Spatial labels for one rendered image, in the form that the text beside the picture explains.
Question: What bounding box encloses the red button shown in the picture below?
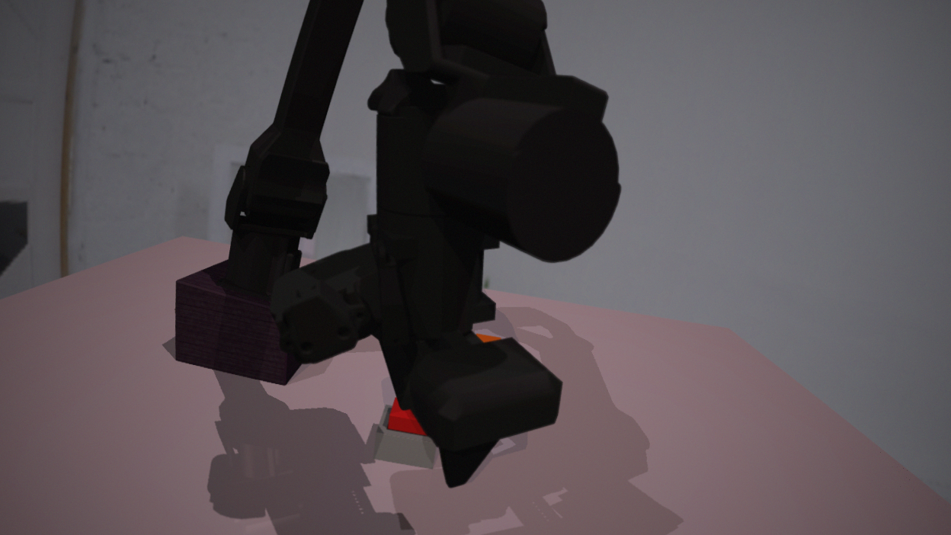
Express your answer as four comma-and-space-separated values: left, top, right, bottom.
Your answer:
373, 397, 437, 469

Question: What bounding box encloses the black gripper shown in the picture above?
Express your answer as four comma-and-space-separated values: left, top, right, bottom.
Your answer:
367, 203, 562, 489

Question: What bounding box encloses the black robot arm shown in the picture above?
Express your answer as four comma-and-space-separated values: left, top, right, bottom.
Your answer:
217, 0, 622, 364

